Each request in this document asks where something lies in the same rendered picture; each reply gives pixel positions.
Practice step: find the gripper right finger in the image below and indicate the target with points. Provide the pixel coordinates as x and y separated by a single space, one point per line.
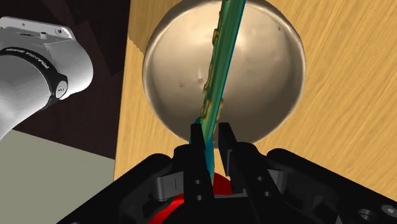
238 161

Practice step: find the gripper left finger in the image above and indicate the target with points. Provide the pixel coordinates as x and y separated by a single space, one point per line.
196 161

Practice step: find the green and teal utensil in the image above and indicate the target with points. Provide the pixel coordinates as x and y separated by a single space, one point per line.
220 62

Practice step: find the beige metal bowl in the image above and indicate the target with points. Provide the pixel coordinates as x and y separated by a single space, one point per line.
263 77

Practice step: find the dark robot stand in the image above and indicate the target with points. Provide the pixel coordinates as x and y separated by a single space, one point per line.
93 124

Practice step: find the light wooden table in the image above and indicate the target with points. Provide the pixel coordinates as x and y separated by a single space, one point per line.
347 93

